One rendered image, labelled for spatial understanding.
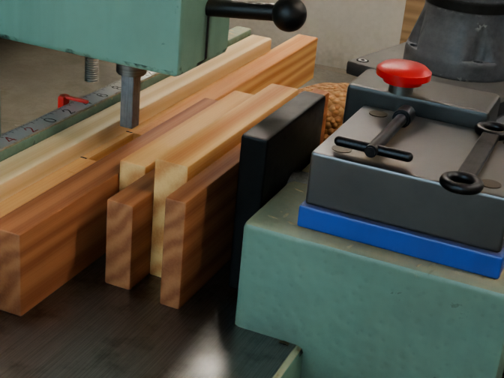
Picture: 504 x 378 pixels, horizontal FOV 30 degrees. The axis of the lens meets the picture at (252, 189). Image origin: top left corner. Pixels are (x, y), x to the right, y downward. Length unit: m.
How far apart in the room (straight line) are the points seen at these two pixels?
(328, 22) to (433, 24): 2.85
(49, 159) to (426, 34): 0.80
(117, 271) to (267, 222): 0.10
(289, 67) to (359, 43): 3.26
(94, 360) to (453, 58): 0.88
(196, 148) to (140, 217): 0.05
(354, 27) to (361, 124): 3.59
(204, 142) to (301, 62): 0.35
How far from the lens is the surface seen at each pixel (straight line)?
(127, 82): 0.59
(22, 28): 0.59
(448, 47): 1.26
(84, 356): 0.46
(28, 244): 0.48
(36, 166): 0.54
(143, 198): 0.50
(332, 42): 4.13
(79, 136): 0.58
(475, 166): 0.45
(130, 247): 0.50
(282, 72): 0.82
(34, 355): 0.47
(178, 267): 0.49
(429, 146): 0.48
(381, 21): 4.05
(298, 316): 0.47
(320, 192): 0.45
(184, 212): 0.47
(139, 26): 0.54
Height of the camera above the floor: 1.16
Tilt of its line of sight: 24 degrees down
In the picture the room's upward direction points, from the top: 6 degrees clockwise
